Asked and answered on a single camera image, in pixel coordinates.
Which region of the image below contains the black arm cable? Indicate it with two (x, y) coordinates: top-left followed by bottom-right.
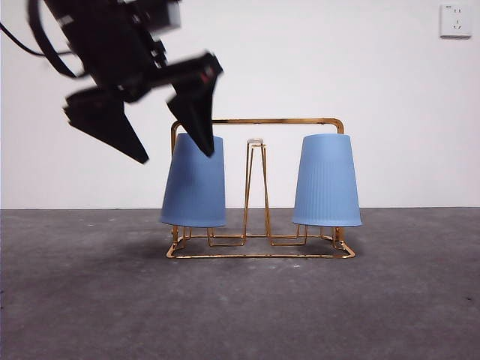
(0, 21), (49, 58)

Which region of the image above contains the white wall socket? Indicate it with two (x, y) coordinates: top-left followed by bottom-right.
(439, 3), (473, 40)

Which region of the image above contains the gold wire cup rack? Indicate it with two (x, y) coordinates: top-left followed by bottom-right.
(166, 118), (357, 260)

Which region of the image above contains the blue ribbed plastic cup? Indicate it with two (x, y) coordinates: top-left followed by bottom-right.
(292, 133), (364, 228)
(160, 132), (228, 229)

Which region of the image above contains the black flat cable strap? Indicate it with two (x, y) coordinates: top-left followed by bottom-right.
(27, 0), (89, 79)

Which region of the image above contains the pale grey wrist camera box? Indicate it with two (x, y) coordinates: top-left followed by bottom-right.
(148, 0), (182, 32)

